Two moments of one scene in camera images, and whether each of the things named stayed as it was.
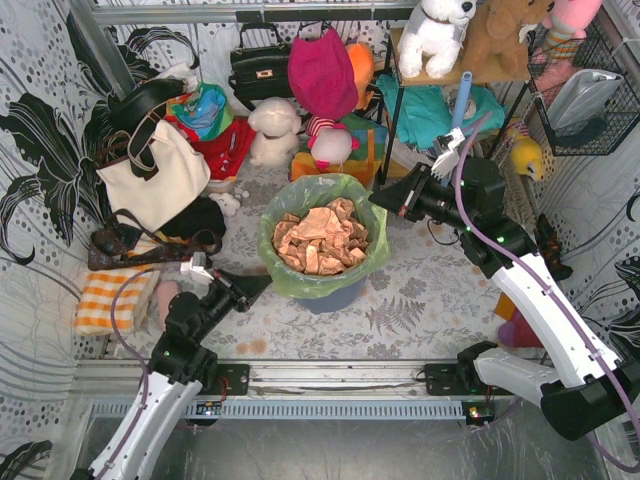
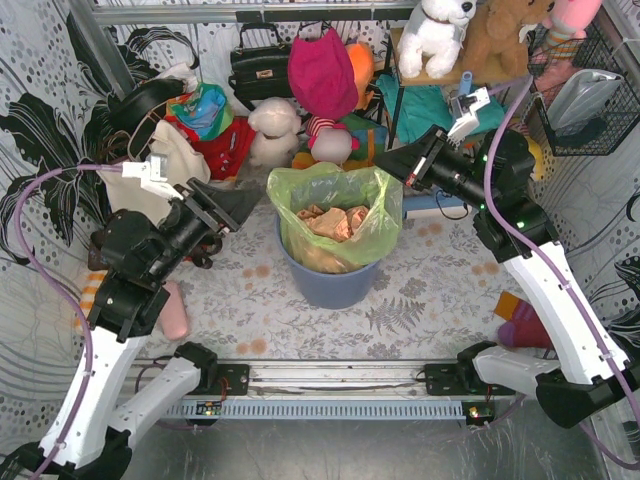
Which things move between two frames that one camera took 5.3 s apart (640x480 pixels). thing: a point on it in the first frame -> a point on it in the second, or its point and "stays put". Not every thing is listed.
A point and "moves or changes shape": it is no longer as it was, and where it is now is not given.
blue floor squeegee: (462, 100) moves or changes shape
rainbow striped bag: (363, 162) stays put
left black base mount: (228, 379) stays put
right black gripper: (411, 200) -> (422, 163)
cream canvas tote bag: (183, 175) stays put
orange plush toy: (363, 62) stays put
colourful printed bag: (206, 109) stays put
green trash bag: (306, 192) -> (375, 189)
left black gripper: (238, 293) -> (211, 208)
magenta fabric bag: (322, 75) stays put
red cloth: (226, 151) stays put
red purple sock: (516, 331) stays put
